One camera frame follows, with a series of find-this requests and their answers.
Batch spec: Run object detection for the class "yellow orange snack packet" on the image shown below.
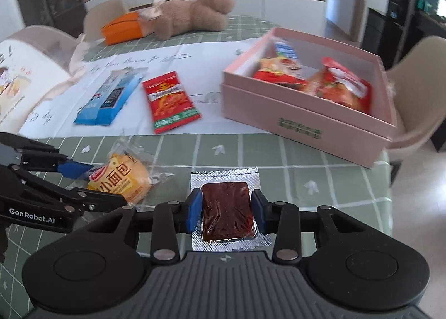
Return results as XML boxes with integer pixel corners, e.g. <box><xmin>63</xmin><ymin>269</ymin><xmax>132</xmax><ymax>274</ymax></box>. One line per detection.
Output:
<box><xmin>253</xmin><ymin>57</ymin><xmax>307</xmax><ymax>90</ymax></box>

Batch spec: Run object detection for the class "orange tissue box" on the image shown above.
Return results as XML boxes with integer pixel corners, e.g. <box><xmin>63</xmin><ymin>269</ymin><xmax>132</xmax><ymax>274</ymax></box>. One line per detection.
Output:
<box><xmin>101</xmin><ymin>12</ymin><xmax>154</xmax><ymax>46</ymax></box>

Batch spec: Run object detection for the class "beige chair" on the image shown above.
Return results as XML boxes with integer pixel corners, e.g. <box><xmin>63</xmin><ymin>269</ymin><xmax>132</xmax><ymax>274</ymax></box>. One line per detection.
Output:
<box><xmin>10</xmin><ymin>24</ymin><xmax>76</xmax><ymax>48</ymax></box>
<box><xmin>84</xmin><ymin>0</ymin><xmax>130</xmax><ymax>41</ymax></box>
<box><xmin>385</xmin><ymin>36</ymin><xmax>446</xmax><ymax>167</ymax></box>

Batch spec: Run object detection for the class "pink gift box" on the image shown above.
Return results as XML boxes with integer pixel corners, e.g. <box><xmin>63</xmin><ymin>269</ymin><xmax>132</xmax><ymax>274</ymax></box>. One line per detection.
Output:
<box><xmin>222</xmin><ymin>27</ymin><xmax>398</xmax><ymax>169</ymax></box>

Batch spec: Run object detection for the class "bread bun packet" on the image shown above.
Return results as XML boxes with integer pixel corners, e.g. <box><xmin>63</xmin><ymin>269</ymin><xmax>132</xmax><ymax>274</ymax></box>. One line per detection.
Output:
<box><xmin>85</xmin><ymin>138</ymin><xmax>175</xmax><ymax>207</ymax></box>

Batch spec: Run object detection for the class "blue snack packet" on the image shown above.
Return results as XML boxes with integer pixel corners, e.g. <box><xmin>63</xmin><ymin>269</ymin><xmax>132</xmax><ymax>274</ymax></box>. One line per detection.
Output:
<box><xmin>73</xmin><ymin>67</ymin><xmax>149</xmax><ymax>127</ymax></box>

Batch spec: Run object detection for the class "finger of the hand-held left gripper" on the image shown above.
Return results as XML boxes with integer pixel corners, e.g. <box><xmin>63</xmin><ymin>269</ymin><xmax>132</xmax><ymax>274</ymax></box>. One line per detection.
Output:
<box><xmin>0</xmin><ymin>132</ymin><xmax>93</xmax><ymax>179</ymax></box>
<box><xmin>9</xmin><ymin>165</ymin><xmax>128</xmax><ymax>214</ymax></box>

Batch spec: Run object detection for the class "red pouch snack packet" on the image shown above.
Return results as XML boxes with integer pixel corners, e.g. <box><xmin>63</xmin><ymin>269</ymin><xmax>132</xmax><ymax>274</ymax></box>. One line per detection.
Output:
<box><xmin>305</xmin><ymin>57</ymin><xmax>372</xmax><ymax>113</ymax></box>

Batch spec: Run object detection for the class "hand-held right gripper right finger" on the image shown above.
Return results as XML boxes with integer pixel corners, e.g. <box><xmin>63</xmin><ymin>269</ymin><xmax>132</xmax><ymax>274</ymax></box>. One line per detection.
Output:
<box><xmin>251</xmin><ymin>189</ymin><xmax>376</xmax><ymax>264</ymax></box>

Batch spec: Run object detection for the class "brown cake silver packet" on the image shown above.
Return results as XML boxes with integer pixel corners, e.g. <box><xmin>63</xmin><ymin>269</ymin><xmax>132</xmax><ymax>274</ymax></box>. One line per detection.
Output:
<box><xmin>190</xmin><ymin>167</ymin><xmax>273</xmax><ymax>252</ymax></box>

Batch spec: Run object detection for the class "black appliance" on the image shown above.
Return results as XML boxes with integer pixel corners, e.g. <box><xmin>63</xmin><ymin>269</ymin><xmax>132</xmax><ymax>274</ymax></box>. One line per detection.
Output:
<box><xmin>362</xmin><ymin>0</ymin><xmax>412</xmax><ymax>66</ymax></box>

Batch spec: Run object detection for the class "brown teddy bear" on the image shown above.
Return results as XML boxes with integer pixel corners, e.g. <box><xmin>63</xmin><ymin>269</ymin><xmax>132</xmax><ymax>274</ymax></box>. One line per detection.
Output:
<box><xmin>141</xmin><ymin>0</ymin><xmax>235</xmax><ymax>41</ymax></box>

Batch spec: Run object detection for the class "clear wafer packet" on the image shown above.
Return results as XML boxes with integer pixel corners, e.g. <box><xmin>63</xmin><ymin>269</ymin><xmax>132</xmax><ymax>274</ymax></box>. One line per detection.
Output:
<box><xmin>272</xmin><ymin>39</ymin><xmax>308</xmax><ymax>79</ymax></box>

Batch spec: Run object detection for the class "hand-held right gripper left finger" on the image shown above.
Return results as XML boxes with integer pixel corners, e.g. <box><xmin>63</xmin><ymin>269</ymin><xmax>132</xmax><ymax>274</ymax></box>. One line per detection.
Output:
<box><xmin>87</xmin><ymin>189</ymin><xmax>203</xmax><ymax>264</ymax></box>

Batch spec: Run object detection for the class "green checked tablecloth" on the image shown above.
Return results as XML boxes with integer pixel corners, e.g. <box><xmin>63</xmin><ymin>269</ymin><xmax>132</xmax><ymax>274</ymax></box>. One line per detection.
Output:
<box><xmin>0</xmin><ymin>14</ymin><xmax>393</xmax><ymax>264</ymax></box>

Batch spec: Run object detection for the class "red snack packet green edge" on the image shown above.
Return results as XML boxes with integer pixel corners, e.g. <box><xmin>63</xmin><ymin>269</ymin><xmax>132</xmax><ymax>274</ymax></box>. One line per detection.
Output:
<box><xmin>142</xmin><ymin>71</ymin><xmax>202</xmax><ymax>135</ymax></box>

